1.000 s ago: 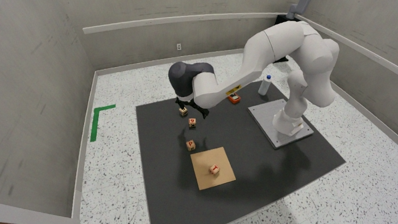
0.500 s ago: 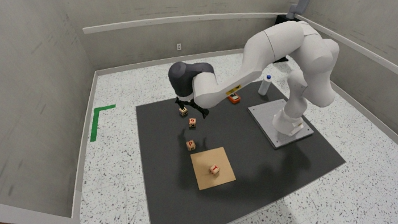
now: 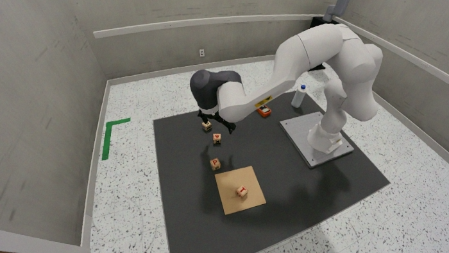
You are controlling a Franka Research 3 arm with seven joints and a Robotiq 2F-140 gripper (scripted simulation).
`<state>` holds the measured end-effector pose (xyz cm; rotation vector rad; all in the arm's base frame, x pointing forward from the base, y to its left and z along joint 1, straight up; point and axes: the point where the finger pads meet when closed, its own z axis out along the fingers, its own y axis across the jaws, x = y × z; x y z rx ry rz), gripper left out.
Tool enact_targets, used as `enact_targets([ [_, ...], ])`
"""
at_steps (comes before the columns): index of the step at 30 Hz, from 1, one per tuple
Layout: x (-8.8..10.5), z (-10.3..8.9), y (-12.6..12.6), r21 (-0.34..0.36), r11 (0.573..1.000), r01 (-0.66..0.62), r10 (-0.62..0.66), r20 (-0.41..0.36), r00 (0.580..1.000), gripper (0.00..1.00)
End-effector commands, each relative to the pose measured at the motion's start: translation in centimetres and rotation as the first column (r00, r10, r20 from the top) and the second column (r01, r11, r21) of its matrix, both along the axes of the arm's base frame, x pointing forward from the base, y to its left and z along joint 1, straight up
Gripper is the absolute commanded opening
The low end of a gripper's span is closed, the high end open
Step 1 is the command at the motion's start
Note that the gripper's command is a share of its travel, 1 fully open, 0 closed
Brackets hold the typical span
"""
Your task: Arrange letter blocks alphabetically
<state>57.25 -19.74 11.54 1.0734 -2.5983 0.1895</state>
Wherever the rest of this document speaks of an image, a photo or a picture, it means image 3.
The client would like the beige mat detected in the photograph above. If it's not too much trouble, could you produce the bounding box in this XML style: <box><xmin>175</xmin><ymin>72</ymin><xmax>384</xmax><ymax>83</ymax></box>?
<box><xmin>215</xmin><ymin>166</ymin><xmax>266</xmax><ymax>215</ymax></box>

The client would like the white plastic bottle with blue cap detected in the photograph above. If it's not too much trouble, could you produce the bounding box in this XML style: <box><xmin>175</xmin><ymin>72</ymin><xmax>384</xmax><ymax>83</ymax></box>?
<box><xmin>291</xmin><ymin>85</ymin><xmax>307</xmax><ymax>108</ymax></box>

